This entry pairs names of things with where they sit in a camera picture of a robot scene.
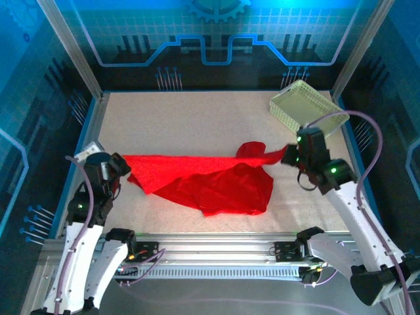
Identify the red t-shirt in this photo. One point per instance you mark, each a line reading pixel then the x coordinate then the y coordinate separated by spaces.
pixel 210 183

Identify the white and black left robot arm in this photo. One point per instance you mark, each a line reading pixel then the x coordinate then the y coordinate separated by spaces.
pixel 75 262

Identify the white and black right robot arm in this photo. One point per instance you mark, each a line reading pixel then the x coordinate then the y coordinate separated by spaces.
pixel 357 223

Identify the pale green plastic basket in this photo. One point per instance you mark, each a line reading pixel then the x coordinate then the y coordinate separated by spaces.
pixel 295 101

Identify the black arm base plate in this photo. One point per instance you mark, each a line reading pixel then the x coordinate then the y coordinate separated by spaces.
pixel 285 251
pixel 147 249

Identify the aluminium frame post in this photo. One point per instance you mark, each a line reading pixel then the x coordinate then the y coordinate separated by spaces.
pixel 70 49
pixel 361 49

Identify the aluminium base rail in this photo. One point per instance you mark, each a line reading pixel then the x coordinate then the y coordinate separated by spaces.
pixel 213 247

